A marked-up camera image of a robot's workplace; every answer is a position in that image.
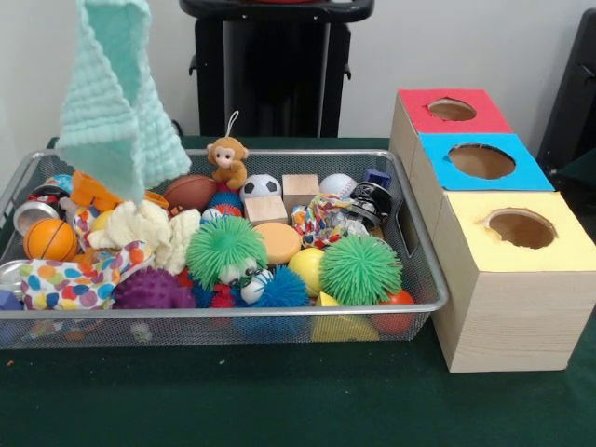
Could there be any mint green cloth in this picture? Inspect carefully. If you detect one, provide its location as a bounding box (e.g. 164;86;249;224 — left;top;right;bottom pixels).
58;0;192;204

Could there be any wooden box with three holes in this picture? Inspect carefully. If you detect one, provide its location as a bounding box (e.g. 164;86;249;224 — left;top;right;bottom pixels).
391;88;596;373

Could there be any tan round disc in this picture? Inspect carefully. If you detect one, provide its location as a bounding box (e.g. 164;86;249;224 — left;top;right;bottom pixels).
253;222;304;266

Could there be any wooden cube block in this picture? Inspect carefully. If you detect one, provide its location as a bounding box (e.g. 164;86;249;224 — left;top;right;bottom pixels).
282;174;320;211

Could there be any yellow ball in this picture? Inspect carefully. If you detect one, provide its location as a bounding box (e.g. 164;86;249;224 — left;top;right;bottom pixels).
287;247;327;297

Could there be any small soccer ball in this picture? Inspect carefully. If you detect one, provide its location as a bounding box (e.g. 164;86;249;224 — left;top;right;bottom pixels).
240;174;282;201

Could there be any green spiky ball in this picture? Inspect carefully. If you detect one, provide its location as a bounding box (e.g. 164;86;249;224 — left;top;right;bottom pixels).
184;216;268;290
319;235;403;306

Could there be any brown monkey plush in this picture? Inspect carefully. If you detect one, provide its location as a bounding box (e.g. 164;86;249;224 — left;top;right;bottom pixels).
207;112;251;191

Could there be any dark green tablecloth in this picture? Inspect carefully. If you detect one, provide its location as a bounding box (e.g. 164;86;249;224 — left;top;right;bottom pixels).
0;137;596;447

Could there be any polka dot cloth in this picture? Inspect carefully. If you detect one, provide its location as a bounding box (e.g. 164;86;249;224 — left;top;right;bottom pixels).
20;240;157;311

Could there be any small orange basketball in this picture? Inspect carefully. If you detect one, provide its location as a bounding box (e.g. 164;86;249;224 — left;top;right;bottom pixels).
23;218;80;261

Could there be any side table with green cloth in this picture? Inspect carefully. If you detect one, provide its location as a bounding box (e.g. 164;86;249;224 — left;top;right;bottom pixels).
557;149;596;193

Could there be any black upright panel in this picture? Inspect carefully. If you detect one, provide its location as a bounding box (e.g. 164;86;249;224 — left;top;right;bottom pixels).
540;9;596;173

